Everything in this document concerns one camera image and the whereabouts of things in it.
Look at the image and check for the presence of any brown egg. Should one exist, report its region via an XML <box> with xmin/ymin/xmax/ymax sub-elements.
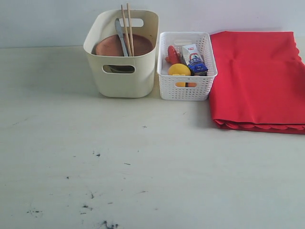
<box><xmin>187</xmin><ymin>83</ymin><xmax>197</xmax><ymax>87</ymax></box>

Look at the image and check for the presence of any yellow lemon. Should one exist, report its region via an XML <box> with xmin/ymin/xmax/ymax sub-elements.
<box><xmin>168</xmin><ymin>63</ymin><xmax>192</xmax><ymax>76</ymax></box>

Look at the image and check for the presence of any red sausage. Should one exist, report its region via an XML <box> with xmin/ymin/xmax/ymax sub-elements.
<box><xmin>165</xmin><ymin>45</ymin><xmax>181</xmax><ymax>65</ymax></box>

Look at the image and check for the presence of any white ceramic bowl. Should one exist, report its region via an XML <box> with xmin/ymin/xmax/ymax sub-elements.
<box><xmin>102</xmin><ymin>65</ymin><xmax>120</xmax><ymax>73</ymax></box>

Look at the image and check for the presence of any stainless steel cup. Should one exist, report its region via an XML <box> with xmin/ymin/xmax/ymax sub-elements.
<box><xmin>110</xmin><ymin>65</ymin><xmax>135</xmax><ymax>73</ymax></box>

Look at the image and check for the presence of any blue white milk carton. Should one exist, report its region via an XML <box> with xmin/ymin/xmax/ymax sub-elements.
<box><xmin>182</xmin><ymin>44</ymin><xmax>208</xmax><ymax>76</ymax></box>

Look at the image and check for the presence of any brown wooden plate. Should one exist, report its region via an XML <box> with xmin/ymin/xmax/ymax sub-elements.
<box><xmin>92</xmin><ymin>34</ymin><xmax>153</xmax><ymax>57</ymax></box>

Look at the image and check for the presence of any wooden chopstick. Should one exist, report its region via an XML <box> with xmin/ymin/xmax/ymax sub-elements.
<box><xmin>126</xmin><ymin>3</ymin><xmax>134</xmax><ymax>56</ymax></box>
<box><xmin>121</xmin><ymin>4</ymin><xmax>132</xmax><ymax>56</ymax></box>

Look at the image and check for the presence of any silver metal knife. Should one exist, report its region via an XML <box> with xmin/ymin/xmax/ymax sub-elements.
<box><xmin>115</xmin><ymin>18</ymin><xmax>129</xmax><ymax>57</ymax></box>

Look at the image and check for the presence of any red table cloth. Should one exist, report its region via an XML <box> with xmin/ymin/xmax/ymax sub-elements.
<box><xmin>209</xmin><ymin>31</ymin><xmax>305</xmax><ymax>135</ymax></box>

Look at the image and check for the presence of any yellow cheese wedge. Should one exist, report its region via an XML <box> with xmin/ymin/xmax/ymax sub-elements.
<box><xmin>172</xmin><ymin>73</ymin><xmax>187</xmax><ymax>76</ymax></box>

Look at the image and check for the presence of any white perforated plastic basket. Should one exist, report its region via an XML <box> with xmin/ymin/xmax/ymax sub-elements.
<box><xmin>157</xmin><ymin>31</ymin><xmax>218</xmax><ymax>101</ymax></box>

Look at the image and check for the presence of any cream plastic storage bin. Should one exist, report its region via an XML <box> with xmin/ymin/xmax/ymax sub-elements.
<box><xmin>83</xmin><ymin>10</ymin><xmax>159</xmax><ymax>98</ymax></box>

